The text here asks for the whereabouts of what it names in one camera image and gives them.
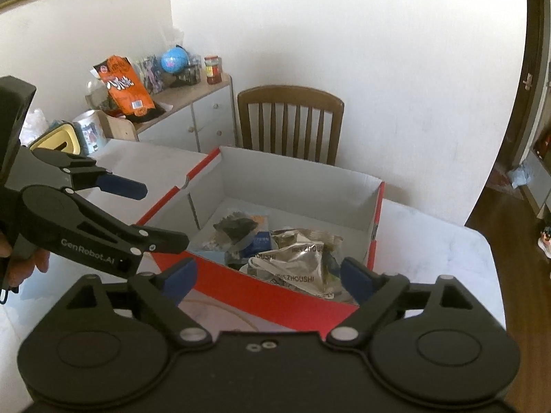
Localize person's left hand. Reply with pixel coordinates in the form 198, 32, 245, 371
0, 230, 51, 289

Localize small wooden board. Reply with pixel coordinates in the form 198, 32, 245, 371
101, 112, 139, 142

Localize small blue globe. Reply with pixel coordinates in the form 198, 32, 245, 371
161, 45, 190, 74

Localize red cardboard shoe box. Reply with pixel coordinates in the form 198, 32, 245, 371
137, 146, 385, 340

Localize blue soft packet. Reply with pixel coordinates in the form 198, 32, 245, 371
189, 231, 273, 266

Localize white plastic bag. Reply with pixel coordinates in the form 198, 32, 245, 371
19, 107, 51, 147

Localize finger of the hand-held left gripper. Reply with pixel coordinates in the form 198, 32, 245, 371
32, 148, 149, 201
74, 197, 190, 256

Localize red sauce jar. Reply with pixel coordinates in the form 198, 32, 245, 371
204, 54, 223, 85

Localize white and blue printed desktop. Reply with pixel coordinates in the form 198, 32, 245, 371
0, 138, 507, 353

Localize tall white and wood cabinet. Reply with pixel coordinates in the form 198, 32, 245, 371
524, 128, 551, 221

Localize dark wooden door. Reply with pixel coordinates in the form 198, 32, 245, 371
465, 0, 551, 226

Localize orange snack bag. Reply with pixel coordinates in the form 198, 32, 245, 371
92, 54, 158, 124

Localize pair of sneakers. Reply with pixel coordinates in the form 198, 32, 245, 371
538, 223, 551, 260

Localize grey container with yellow lid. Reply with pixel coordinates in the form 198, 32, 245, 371
32, 120, 83, 156

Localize brown doormat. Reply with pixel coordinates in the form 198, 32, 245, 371
486, 171, 527, 199

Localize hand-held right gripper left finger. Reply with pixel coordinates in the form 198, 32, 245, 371
64, 257, 212, 347

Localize pale blue bag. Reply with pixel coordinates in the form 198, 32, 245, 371
507, 161, 535, 189

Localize brown wooden chair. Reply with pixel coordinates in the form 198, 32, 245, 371
237, 85, 345, 167

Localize standing picture cards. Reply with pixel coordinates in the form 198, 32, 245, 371
133, 53, 165, 95

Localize clear plastic bottle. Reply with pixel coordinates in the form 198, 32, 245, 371
85, 79, 108, 111

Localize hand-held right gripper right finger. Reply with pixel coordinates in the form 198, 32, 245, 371
326, 257, 472, 348

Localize white side cabinet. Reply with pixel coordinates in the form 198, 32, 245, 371
133, 73, 238, 154

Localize printed white mug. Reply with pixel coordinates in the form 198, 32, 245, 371
71, 109, 106, 156

